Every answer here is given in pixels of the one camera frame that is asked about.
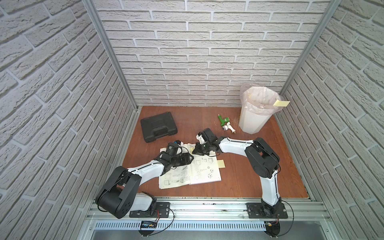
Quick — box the aluminium front rail frame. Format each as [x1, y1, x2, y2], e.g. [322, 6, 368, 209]
[77, 197, 341, 240]

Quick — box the right aluminium corner post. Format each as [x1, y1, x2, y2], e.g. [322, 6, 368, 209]
[280, 0, 342, 96]

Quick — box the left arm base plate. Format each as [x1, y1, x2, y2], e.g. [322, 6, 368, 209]
[129, 202, 171, 219]

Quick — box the black plastic tool case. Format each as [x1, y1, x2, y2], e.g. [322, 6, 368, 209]
[140, 112, 178, 143]

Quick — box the left aluminium corner post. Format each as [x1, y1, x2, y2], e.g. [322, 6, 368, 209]
[83, 0, 139, 112]

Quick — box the yellow sticky note lower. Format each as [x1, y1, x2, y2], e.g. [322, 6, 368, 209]
[217, 160, 226, 169]

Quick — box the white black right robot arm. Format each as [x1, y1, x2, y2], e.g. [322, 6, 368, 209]
[193, 135, 282, 214]

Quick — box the aluminium corner post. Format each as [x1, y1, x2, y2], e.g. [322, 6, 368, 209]
[83, 0, 139, 112]
[280, 0, 342, 96]

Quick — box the yellow note on bin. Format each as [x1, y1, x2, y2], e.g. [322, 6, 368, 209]
[274, 100, 290, 107]

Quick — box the drawing instruction book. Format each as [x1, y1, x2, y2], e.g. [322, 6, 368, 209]
[159, 153, 222, 190]

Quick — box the small green circuit board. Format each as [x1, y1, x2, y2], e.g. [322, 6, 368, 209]
[140, 221, 158, 231]

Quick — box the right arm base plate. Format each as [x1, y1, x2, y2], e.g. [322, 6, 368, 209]
[246, 202, 288, 219]

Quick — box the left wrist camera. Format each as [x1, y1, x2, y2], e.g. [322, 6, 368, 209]
[166, 140, 182, 156]

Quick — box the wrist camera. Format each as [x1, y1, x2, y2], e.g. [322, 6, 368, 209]
[196, 128, 218, 144]
[166, 140, 182, 156]

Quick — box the white plastic tap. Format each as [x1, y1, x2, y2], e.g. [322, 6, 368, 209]
[222, 122, 236, 134]

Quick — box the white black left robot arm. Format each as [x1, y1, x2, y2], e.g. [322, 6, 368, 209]
[95, 152, 194, 219]

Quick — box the white trash bin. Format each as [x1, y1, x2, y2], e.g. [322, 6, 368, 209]
[239, 106, 272, 134]

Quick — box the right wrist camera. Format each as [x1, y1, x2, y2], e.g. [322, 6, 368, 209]
[196, 128, 218, 144]

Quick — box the green plastic tap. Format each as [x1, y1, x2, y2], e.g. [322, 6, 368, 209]
[218, 115, 230, 127]

